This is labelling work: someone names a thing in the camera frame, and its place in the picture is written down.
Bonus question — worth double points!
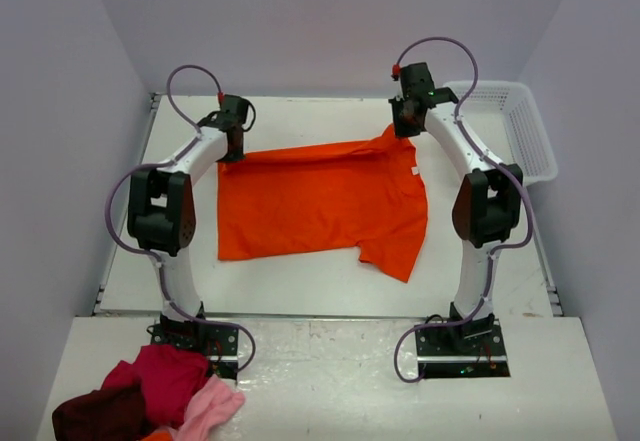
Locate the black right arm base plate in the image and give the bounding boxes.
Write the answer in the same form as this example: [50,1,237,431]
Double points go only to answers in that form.
[415,320,511,380]

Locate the pink t shirt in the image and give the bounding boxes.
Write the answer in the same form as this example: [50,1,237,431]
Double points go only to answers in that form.
[173,376,246,441]

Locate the white plastic basket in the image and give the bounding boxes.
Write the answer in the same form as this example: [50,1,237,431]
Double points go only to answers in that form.
[426,80,558,186]

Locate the crimson red t shirt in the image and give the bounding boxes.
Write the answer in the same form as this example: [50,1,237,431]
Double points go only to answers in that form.
[102,344,209,428]

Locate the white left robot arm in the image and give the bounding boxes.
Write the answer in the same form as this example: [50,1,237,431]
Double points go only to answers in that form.
[127,95,256,354]

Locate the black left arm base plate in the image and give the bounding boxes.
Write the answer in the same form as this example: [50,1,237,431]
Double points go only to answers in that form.
[147,315,239,381]

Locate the orange red cloth piece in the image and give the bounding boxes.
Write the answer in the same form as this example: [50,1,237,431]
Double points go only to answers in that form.
[142,428,175,441]

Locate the orange t shirt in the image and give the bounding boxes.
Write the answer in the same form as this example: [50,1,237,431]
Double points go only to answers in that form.
[217,127,429,283]

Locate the dark maroon t shirt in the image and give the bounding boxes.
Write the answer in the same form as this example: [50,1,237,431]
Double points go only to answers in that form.
[52,387,154,441]

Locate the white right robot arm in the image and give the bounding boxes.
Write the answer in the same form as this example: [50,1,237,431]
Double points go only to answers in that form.
[389,62,523,354]

